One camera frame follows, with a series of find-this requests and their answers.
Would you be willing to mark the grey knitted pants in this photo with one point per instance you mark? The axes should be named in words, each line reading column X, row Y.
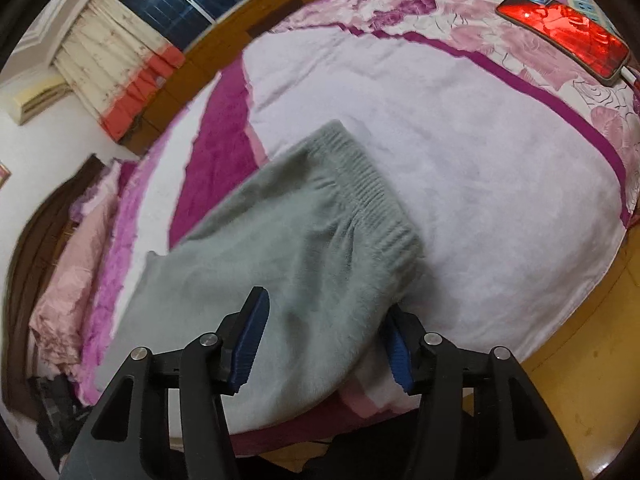
column 322, row 232

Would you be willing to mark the white remote control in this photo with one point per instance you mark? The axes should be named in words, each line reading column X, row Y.
column 592, row 11

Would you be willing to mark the white air conditioner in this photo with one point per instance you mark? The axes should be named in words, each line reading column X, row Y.
column 28, row 94

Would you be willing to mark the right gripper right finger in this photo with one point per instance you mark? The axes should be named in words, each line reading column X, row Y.
column 403, row 335

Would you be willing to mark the orange and cream curtain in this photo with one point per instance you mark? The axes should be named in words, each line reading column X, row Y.
column 115, row 63

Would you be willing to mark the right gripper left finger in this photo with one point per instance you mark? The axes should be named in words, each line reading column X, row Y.
column 240, row 334

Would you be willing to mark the purple pillow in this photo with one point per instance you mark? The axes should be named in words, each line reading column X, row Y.
column 112, row 179

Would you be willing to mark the pink folded quilt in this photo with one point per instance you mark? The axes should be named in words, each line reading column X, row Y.
column 58, row 320

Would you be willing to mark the wooden headboard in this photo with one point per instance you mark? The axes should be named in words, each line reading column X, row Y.
column 33, row 260

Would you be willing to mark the smartphone with red screen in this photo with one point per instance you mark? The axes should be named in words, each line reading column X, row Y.
column 598, row 51

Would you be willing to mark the purple and white bedspread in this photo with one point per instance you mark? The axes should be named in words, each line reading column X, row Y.
column 519, row 169

